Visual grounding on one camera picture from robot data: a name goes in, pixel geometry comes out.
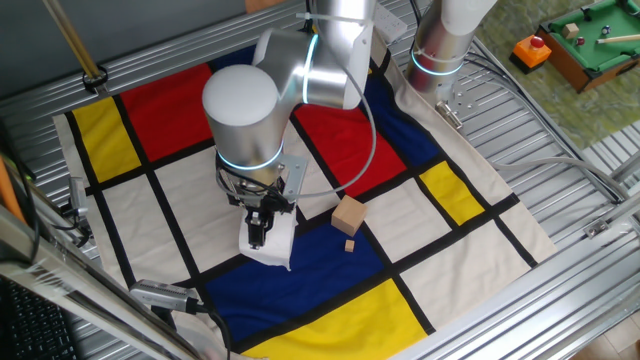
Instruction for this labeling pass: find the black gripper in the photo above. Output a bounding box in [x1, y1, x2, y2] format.
[228, 185, 296, 250]

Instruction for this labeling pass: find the white toilet paper roll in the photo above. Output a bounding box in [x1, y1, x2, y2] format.
[238, 207, 299, 271]

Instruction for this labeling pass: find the large wooden cube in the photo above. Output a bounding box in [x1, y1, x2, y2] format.
[330, 194, 369, 237]

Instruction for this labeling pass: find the colour block patterned cloth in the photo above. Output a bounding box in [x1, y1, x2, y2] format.
[52, 22, 559, 360]

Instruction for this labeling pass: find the black pole clamp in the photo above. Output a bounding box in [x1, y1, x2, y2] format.
[82, 63, 110, 95]

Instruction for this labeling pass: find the brown board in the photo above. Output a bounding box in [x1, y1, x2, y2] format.
[244, 0, 286, 15]

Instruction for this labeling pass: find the black keyboard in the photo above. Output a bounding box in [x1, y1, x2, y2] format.
[0, 277, 81, 360]

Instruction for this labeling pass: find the white power strip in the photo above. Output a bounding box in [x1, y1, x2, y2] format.
[372, 2, 409, 45]

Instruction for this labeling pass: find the orange pole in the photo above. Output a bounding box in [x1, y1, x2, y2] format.
[0, 154, 26, 226]

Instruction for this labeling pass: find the wooden pole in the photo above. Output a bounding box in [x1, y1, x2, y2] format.
[42, 0, 104, 81]

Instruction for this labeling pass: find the orange emergency stop button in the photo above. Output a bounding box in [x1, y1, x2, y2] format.
[508, 34, 553, 75]

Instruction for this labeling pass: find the mini green pool table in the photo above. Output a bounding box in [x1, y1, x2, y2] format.
[534, 0, 640, 95]

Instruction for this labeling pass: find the wooden cue stick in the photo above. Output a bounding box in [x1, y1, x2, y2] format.
[595, 33, 640, 45]

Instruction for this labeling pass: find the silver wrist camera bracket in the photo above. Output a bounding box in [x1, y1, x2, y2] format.
[278, 153, 309, 202]

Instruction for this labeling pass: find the black camera cable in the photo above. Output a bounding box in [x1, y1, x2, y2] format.
[197, 302, 234, 360]

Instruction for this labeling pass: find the silver depth camera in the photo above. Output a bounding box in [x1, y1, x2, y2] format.
[128, 278, 201, 315]

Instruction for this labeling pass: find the black camera stand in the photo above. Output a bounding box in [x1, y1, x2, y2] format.
[149, 304, 179, 329]

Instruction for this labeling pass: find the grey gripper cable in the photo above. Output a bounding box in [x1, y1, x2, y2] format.
[215, 59, 378, 201]

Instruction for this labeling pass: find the small grey camera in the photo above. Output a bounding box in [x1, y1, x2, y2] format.
[67, 176, 90, 219]

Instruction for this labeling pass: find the aluminium frame beam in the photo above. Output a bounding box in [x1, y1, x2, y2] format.
[0, 204, 201, 360]

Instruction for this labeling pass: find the metal corner bracket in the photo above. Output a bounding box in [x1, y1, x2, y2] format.
[583, 218, 611, 239]

